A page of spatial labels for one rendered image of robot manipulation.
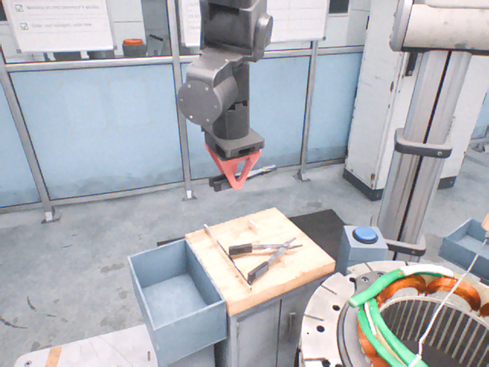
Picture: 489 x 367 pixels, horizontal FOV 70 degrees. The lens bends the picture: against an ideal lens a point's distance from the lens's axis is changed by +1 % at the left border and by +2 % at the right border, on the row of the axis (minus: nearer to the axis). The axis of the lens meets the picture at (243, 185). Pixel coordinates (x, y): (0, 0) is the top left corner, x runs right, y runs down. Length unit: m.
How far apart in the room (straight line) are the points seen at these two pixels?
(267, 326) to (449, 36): 0.59
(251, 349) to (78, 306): 1.57
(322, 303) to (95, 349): 0.55
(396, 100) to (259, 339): 2.17
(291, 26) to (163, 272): 2.18
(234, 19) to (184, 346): 0.45
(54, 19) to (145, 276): 1.93
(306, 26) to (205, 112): 2.28
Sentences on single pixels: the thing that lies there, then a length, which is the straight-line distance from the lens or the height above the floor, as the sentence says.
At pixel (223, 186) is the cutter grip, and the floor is 1.19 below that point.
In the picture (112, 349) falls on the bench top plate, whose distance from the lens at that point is 0.89.
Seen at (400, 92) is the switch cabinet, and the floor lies 0.86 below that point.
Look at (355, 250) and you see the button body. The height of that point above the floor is 1.03.
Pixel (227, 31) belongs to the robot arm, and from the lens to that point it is 0.47.
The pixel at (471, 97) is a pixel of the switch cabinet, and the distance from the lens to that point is 3.07.
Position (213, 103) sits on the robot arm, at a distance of 0.42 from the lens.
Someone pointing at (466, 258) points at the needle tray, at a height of 1.05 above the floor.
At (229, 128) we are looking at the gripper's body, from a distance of 0.51.
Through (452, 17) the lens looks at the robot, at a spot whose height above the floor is 1.42.
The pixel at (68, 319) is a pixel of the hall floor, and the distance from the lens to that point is 2.09.
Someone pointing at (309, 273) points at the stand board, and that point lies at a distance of 0.59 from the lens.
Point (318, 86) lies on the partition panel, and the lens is 2.86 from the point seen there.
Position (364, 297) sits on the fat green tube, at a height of 1.16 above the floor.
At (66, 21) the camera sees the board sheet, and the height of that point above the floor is 1.29.
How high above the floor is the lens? 1.47
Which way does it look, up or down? 30 degrees down
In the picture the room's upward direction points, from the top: straight up
